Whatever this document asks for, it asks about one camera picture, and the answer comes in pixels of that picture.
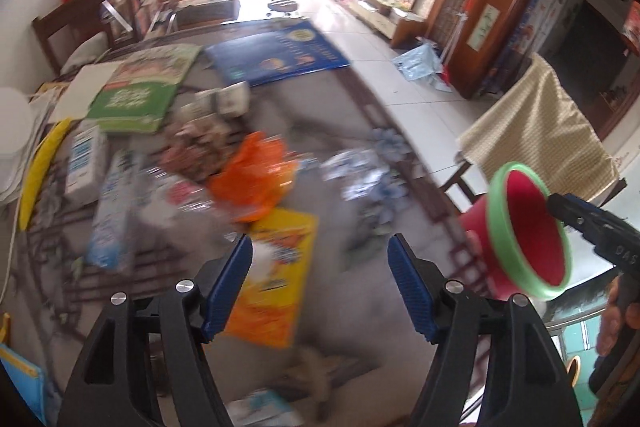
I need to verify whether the green cover book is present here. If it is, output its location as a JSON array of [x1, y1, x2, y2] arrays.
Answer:
[[87, 44, 202, 134]]

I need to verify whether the white desk lamp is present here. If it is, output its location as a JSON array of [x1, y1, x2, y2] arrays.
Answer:
[[0, 85, 36, 198]]

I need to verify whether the blue cover book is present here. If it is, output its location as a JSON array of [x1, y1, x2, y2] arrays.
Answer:
[[205, 20, 349, 87]]

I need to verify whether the light blue flattened carton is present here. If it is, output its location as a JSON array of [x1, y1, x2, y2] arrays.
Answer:
[[85, 150, 144, 274]]

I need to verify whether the crumpled silver blue wrapper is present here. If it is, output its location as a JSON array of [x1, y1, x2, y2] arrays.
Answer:
[[320, 128, 411, 257]]

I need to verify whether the blue yellow toy bin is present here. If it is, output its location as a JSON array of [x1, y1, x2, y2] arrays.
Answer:
[[1, 313, 47, 426]]

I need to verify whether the beige checkered cloth on chair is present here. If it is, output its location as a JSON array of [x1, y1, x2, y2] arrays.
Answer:
[[458, 54, 620, 202]]

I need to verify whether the small round rolling stool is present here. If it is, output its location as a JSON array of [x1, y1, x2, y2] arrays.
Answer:
[[267, 0, 298, 17]]

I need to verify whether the person's right hand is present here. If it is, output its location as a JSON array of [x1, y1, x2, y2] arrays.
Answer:
[[596, 277, 624, 357]]

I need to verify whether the crushed clear plastic bottle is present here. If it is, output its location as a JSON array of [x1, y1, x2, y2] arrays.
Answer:
[[194, 81, 250, 118]]

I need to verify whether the white blue milk carton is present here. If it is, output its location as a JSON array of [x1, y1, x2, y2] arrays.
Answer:
[[64, 126, 108, 208]]

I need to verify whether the yellow orange snack bag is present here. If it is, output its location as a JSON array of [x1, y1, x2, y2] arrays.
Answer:
[[224, 207, 318, 349]]

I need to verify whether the dark wooden chair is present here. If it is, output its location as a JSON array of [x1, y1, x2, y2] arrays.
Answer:
[[32, 0, 142, 76]]

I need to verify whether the white notebook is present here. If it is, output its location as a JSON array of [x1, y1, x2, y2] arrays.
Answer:
[[49, 61, 122, 124]]

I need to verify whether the stack of papers under lamp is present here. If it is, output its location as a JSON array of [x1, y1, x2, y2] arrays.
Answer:
[[1, 82, 67, 206]]

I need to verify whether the brown torn cigarette box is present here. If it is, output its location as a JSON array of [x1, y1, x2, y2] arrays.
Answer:
[[267, 345, 380, 424]]

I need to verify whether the yellow textured banana-shaped object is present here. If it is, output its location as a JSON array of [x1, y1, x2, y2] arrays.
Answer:
[[17, 118, 72, 231]]

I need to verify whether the crumpled pink floral wrapper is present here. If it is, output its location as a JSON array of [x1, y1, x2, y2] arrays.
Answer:
[[158, 115, 247, 183]]

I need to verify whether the red bin with green rim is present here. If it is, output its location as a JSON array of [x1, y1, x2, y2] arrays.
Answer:
[[460, 162, 573, 301]]

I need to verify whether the low tv cabinet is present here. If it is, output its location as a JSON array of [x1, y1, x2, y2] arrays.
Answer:
[[336, 0, 426, 48]]

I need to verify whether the light blue plastic bag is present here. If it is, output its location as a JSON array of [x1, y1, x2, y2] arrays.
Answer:
[[392, 40, 452, 92]]

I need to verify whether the orange plastic bag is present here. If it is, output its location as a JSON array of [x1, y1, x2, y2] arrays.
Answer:
[[206, 131, 299, 223]]

